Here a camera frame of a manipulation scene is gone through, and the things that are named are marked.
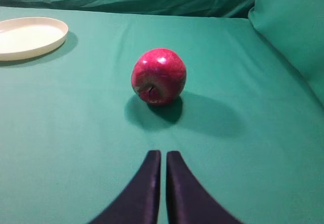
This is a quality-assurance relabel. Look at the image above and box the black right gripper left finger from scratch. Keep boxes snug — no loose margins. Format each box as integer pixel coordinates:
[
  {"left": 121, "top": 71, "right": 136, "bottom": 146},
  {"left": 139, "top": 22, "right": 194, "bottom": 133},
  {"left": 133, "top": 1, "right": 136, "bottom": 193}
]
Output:
[{"left": 90, "top": 150, "right": 161, "bottom": 223}]

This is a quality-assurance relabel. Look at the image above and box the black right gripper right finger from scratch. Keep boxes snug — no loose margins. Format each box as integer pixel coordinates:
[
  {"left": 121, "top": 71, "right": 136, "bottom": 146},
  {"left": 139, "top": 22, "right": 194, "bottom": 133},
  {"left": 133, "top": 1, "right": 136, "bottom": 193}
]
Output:
[{"left": 166, "top": 151, "right": 241, "bottom": 223}]

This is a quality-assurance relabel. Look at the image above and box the red apple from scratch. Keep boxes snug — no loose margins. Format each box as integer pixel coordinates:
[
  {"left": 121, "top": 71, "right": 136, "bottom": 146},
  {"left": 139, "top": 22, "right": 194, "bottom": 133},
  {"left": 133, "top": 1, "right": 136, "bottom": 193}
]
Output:
[{"left": 131, "top": 48, "right": 187, "bottom": 105}]

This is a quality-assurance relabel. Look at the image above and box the pale yellow plate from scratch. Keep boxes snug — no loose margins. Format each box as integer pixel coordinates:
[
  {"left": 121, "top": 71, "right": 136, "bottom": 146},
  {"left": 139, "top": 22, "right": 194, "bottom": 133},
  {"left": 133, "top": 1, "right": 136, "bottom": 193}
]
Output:
[{"left": 1, "top": 17, "right": 69, "bottom": 61}]

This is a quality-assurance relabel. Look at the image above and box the green backdrop cloth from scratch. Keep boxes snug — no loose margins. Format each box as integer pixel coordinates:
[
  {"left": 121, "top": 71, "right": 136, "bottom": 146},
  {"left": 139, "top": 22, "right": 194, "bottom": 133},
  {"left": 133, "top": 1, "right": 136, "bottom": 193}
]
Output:
[{"left": 1, "top": 0, "right": 323, "bottom": 102}]

